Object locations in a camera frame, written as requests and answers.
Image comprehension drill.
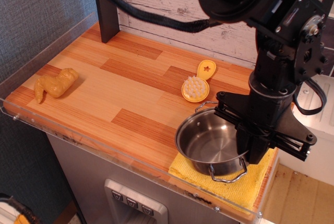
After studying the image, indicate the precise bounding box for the dark left frame post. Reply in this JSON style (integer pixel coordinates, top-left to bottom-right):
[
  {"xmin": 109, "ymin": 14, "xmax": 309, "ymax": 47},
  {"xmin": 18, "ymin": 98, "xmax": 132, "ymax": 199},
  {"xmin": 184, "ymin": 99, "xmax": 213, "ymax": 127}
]
[{"xmin": 96, "ymin": 0, "xmax": 120, "ymax": 43}]

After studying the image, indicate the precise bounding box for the silver dispenser button panel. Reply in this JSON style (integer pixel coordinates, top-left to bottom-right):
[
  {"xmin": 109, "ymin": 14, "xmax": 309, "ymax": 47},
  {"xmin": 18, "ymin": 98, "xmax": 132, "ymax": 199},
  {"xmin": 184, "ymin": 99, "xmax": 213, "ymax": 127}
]
[{"xmin": 104, "ymin": 179, "xmax": 169, "ymax": 223}]

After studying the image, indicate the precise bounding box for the yellow scrub brush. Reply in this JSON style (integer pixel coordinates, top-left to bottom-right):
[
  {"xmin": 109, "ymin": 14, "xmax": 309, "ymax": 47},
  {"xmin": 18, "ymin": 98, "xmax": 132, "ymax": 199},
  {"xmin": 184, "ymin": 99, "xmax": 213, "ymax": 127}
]
[{"xmin": 181, "ymin": 60, "xmax": 217, "ymax": 103}]

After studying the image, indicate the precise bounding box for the grey toy kitchen cabinet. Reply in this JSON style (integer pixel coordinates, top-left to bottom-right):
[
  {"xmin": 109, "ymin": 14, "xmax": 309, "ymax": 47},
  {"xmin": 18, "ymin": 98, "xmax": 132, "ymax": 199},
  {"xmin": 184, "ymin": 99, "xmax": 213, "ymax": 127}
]
[{"xmin": 47, "ymin": 134, "xmax": 236, "ymax": 223}]

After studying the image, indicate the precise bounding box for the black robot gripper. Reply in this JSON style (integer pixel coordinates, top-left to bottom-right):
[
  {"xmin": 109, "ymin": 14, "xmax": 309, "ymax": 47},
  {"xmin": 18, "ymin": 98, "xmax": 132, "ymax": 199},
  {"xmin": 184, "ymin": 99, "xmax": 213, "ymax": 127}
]
[{"xmin": 215, "ymin": 90, "xmax": 317, "ymax": 164}]

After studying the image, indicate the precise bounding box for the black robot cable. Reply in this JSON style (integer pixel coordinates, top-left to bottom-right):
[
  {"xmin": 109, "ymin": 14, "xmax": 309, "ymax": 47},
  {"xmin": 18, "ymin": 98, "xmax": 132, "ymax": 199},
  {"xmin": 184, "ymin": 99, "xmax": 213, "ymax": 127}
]
[{"xmin": 85, "ymin": 0, "xmax": 328, "ymax": 116}]

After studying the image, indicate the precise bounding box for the yellow folded cloth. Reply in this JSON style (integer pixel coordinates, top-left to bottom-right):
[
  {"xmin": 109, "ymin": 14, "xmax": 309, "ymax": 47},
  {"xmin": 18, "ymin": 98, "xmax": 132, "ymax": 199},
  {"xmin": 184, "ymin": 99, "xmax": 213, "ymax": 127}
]
[{"xmin": 169, "ymin": 149, "xmax": 277, "ymax": 209}]

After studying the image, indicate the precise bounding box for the white toy sink unit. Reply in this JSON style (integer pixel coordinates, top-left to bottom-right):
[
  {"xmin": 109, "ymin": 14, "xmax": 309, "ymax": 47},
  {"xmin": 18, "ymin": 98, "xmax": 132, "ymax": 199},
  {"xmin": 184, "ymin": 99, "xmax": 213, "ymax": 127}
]
[{"xmin": 278, "ymin": 75, "xmax": 333, "ymax": 185}]

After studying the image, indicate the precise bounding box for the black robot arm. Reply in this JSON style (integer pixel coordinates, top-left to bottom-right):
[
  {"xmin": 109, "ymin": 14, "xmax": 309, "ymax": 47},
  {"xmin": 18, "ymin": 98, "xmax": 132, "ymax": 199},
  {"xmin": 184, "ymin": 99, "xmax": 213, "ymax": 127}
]
[{"xmin": 199, "ymin": 0, "xmax": 328, "ymax": 164}]

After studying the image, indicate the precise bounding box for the yellow object bottom left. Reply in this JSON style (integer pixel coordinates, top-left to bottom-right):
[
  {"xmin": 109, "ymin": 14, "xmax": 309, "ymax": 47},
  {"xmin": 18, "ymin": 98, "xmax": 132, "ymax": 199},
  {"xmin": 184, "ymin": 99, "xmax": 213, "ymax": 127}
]
[{"xmin": 0, "ymin": 194, "xmax": 41, "ymax": 224}]

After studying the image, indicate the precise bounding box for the stainless steel pan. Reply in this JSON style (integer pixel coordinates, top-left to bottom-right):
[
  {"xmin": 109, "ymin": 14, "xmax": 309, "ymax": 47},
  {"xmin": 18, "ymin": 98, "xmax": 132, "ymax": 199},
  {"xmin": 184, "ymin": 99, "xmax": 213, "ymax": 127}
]
[{"xmin": 175, "ymin": 101, "xmax": 248, "ymax": 183}]

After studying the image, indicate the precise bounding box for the clear acrylic table guard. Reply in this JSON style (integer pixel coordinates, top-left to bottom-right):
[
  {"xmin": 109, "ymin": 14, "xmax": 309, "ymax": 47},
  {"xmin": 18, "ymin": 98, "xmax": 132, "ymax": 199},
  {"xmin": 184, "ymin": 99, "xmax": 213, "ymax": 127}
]
[{"xmin": 2, "ymin": 14, "xmax": 277, "ymax": 223}]

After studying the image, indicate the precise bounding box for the toy chicken wing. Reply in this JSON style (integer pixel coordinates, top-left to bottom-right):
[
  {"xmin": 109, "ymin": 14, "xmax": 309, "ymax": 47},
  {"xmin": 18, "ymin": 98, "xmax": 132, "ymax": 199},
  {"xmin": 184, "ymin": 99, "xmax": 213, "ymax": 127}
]
[{"xmin": 34, "ymin": 68, "xmax": 79, "ymax": 104}]

